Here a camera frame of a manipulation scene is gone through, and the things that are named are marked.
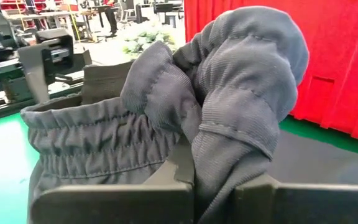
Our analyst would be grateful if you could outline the red ribbed plastic bin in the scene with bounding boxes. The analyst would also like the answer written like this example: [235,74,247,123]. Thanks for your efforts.
[183,0,358,142]

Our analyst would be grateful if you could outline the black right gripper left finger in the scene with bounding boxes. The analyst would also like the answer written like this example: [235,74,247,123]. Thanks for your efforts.
[29,136,195,224]

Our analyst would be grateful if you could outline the green spiky plant ornament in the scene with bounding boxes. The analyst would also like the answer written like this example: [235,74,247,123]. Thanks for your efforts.
[122,29,178,60]

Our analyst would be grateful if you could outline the black buttoned garment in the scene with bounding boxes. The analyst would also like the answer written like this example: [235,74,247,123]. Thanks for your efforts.
[20,6,358,224]

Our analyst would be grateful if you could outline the person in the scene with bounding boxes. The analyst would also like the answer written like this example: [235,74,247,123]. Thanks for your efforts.
[103,0,120,37]

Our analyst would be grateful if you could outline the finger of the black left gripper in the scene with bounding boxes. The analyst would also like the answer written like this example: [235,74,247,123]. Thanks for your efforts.
[17,43,51,104]

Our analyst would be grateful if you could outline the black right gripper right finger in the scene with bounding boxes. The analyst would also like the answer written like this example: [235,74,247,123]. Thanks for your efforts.
[233,174,358,224]

